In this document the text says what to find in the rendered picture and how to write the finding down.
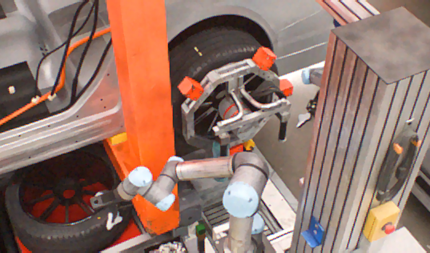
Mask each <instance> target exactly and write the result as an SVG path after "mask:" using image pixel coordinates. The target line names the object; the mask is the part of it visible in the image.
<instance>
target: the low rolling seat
mask: <svg viewBox="0 0 430 253"><path fill-rule="evenodd" d="M410 191H411V192H412V193H413V194H414V195H415V196H416V197H417V198H418V199H419V201H420V202H421V203H423V204H424V205H425V206H426V207H427V208H428V209H429V211H430V147H429V148H428V149H427V150H426V153H425V155H424V158H423V160H422V162H421V164H420V169H419V171H418V173H417V176H416V179H415V181H414V183H413V184H412V188H411V190H410Z"/></svg>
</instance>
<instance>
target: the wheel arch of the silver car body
mask: <svg viewBox="0 0 430 253"><path fill-rule="evenodd" d="M213 26H236V27H238V28H241V29H243V30H245V31H247V32H248V33H249V34H250V35H251V36H252V37H254V38H255V39H256V40H257V41H258V42H259V44H260V45H261V47H263V48H268V49H270V50H271V52H272V53H273V54H274V55H275V48H274V45H273V42H272V40H271V35H270V34H269V33H268V32H267V30H266V29H265V27H264V26H262V25H261V24H260V23H259V22H258V21H256V20H255V19H253V18H251V17H249V16H247V15H241V14H217V15H211V16H208V17H205V18H202V19H200V20H198V21H197V22H194V23H192V24H190V25H189V26H187V27H185V28H184V29H182V30H181V31H180V32H178V33H177V35H178V36H179V37H182V41H183V40H184V39H187V38H188V37H190V36H192V35H193V34H196V33H197V32H200V31H201V30H204V29H206V28H210V27H213ZM177 35H176V36H177ZM176 36H175V37H176ZM172 39H173V37H172V38H171V39H170V40H169V41H168V42H167V52H168V51H171V50H172V45H171V40H172Z"/></svg>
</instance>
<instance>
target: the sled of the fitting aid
mask: <svg viewBox="0 0 430 253"><path fill-rule="evenodd" d="M184 184H185V185H186V186H187V188H189V187H190V188H192V187H191V186H190V185H189V182H188V181H187V180H186V181H185V183H184ZM227 186H228V185H227ZM227 186H224V187H220V188H218V189H216V190H213V191H212V192H209V193H207V194H205V195H201V196H200V198H201V202H202V208H205V207H209V206H211V205H213V204H214V203H217V202H220V201H222V200H223V197H224V193H225V190H226V188H227Z"/></svg>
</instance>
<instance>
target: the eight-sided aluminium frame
mask: <svg viewBox="0 0 430 253"><path fill-rule="evenodd" d="M251 72H253V73H255V74H257V75H258V76H259V77H260V78H263V79H265V80H269V81H272V82H273V83H274V84H275V85H277V87H278V88H280V84H281V83H280V81H281V80H280V79H279V77H278V76H277V75H276V74H275V73H274V72H272V71H271V70H260V69H259V66H258V65H257V63H256V62H255V61H254V60H253V59H244V60H243V61H241V62H237V63H235V64H232V65H230V66H225V67H224V68H221V69H218V70H213V71H210V72H209V73H208V74H207V75H206V77H205V78H204V80H203V81H202V82H201V83H200V85H201V87H202V88H203V89H204V92H203V93H202V94H201V96H200V97H199V99H198V100H197V101H194V100H192V99H190V98H188V99H187V100H186V101H184V103H183V105H181V111H182V124H183V132H182V133H183V137H184V139H186V141H187V143H188V144H190V145H191V146H194V147H198V148H201V149H202V150H205V151H211V153H213V142H214V141H215V140H217V139H214V140H211V139H205V138H204V137H201V136H200V135H196V134H195V129H194V113H195V111H196V110H197V109H198V108H199V106H200V105H201V104H202V103H203V101H204V100H205V99H206V98H207V96H208V95H209V94H210V93H211V92H212V91H213V90H214V89H215V87H216V86H217V85H218V84H220V83H222V82H227V81H228V80H231V79H235V78H238V77H239V76H242V75H245V74H249V73H251ZM278 100H279V97H278V96H277V95H276V94H275V93H273V94H270V95H267V96H266V104H270V103H272V102H276V101H278ZM272 115H273V114H272ZM272 115H270V116H266V117H264V118H261V119H259V120H257V121H258V122H259V128H258V130H257V131H256V132H255V133H254V134H253V135H252V136H251V137H250V138H248V139H238V138H237V136H236V134H235V133H231V134H229V135H230V142H229V144H230V148H231V147H234V146H236V145H238V144H240V143H244V142H247V141H248V140H249V139H252V138H254V137H255V134H256V133H257V132H258V131H259V130H260V128H262V126H263V125H264V124H265V123H266V122H267V121H268V120H269V119H270V117H271V116H272Z"/></svg>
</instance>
